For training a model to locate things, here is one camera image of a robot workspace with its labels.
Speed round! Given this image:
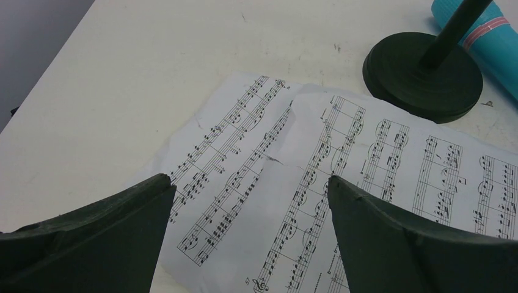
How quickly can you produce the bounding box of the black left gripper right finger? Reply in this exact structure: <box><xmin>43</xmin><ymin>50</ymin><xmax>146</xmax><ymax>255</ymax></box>
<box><xmin>327</xmin><ymin>175</ymin><xmax>517</xmax><ymax>292</ymax></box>

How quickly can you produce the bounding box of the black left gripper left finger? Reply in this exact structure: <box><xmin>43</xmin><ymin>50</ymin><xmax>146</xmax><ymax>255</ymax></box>
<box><xmin>1</xmin><ymin>174</ymin><xmax>177</xmax><ymax>292</ymax></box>

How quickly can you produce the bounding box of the upper sheet music page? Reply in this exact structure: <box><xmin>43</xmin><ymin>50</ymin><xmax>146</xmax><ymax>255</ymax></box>
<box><xmin>221</xmin><ymin>84</ymin><xmax>517</xmax><ymax>292</ymax></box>

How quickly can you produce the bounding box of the sheet music page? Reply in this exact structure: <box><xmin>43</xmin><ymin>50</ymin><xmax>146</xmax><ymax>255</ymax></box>
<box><xmin>221</xmin><ymin>84</ymin><xmax>517</xmax><ymax>292</ymax></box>
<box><xmin>131</xmin><ymin>73</ymin><xmax>301</xmax><ymax>292</ymax></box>

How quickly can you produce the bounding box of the lower sheet music page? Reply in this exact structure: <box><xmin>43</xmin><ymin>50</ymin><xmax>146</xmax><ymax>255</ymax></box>
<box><xmin>131</xmin><ymin>73</ymin><xmax>301</xmax><ymax>292</ymax></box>

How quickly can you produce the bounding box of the black microphone desk stand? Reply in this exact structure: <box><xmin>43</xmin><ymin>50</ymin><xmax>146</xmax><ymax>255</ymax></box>
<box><xmin>362</xmin><ymin>1</ymin><xmax>490</xmax><ymax>123</ymax></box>

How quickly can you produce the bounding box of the blue toy microphone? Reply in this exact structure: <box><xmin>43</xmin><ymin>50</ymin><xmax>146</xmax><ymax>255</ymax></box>
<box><xmin>431</xmin><ymin>0</ymin><xmax>517</xmax><ymax>99</ymax></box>

